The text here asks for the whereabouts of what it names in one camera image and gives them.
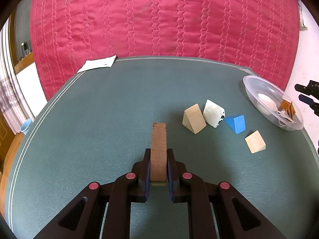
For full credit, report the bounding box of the orange black-striped wedge block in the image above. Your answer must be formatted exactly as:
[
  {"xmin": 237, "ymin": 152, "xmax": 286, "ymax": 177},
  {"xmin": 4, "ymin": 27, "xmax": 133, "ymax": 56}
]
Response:
[{"xmin": 280, "ymin": 100, "xmax": 296, "ymax": 119}]

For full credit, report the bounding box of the red quilted blanket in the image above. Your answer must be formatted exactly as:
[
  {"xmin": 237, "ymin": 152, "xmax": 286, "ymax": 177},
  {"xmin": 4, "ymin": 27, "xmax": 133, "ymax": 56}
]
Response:
[{"xmin": 30, "ymin": 0, "xmax": 301, "ymax": 101}]

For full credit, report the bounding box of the white round spool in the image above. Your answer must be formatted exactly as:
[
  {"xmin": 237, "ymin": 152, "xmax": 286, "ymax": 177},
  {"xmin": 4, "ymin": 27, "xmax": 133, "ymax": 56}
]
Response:
[{"xmin": 257, "ymin": 93, "xmax": 278, "ymax": 115}]

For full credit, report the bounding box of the green mat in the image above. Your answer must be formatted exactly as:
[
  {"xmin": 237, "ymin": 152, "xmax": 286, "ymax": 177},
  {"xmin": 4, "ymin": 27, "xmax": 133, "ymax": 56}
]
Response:
[{"xmin": 4, "ymin": 56, "xmax": 313, "ymax": 239}]

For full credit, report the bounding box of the wooden door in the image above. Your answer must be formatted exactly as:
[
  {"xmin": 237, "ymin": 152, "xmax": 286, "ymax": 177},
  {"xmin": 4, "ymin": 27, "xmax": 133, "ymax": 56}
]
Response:
[{"xmin": 0, "ymin": 110, "xmax": 17, "ymax": 155}]

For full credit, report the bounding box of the white paper sheet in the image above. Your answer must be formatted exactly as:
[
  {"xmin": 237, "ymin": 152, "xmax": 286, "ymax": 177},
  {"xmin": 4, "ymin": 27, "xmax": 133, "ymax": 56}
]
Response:
[{"xmin": 77, "ymin": 55, "xmax": 117, "ymax": 73}]

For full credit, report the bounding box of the light blue cup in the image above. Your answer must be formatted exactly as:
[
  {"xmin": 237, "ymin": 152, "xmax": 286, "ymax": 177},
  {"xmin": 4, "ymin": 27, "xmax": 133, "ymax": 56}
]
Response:
[{"xmin": 20, "ymin": 118, "xmax": 33, "ymax": 133}]

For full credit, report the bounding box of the small light wooden wedge block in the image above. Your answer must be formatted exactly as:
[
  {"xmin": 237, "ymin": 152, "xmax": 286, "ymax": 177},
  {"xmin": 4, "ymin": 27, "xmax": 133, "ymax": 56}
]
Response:
[{"xmin": 245, "ymin": 130, "xmax": 266, "ymax": 154}]

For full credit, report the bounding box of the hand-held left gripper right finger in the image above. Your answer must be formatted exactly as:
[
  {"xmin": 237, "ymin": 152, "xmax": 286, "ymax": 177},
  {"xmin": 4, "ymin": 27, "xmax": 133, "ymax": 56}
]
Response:
[{"xmin": 166, "ymin": 148, "xmax": 285, "ymax": 239}]

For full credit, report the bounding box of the clear plastic bowl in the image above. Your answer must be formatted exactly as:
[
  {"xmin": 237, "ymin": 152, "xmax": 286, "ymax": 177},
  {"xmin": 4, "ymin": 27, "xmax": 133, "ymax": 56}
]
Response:
[{"xmin": 243, "ymin": 75, "xmax": 304, "ymax": 131}]

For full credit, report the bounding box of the blue wedge block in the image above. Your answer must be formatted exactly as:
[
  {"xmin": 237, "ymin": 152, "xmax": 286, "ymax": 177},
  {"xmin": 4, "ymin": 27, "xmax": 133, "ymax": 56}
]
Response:
[{"xmin": 224, "ymin": 115, "xmax": 246, "ymax": 134}]

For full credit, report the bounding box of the white black-patterned wedge block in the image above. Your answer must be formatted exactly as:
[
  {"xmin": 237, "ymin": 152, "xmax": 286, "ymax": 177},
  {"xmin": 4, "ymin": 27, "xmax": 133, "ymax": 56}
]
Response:
[
  {"xmin": 203, "ymin": 99, "xmax": 225, "ymax": 128},
  {"xmin": 277, "ymin": 110, "xmax": 296, "ymax": 124}
]

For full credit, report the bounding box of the large light wooden wedge block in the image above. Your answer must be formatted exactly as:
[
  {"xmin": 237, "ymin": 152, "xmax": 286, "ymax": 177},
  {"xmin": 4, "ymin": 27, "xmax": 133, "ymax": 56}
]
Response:
[{"xmin": 182, "ymin": 104, "xmax": 207, "ymax": 134}]

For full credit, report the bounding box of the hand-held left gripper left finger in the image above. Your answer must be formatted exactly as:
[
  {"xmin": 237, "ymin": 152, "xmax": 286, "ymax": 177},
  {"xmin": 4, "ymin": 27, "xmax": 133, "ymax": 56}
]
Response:
[{"xmin": 32, "ymin": 148, "xmax": 152, "ymax": 239}]

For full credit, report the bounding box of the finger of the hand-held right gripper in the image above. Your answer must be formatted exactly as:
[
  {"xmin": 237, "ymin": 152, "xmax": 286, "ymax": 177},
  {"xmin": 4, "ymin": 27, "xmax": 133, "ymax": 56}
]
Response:
[
  {"xmin": 294, "ymin": 80, "xmax": 319, "ymax": 95},
  {"xmin": 298, "ymin": 95, "xmax": 319, "ymax": 116}
]

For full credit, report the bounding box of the brown wooden block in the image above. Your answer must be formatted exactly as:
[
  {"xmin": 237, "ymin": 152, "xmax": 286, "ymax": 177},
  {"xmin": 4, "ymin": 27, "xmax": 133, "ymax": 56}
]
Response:
[{"xmin": 151, "ymin": 122, "xmax": 167, "ymax": 182}]

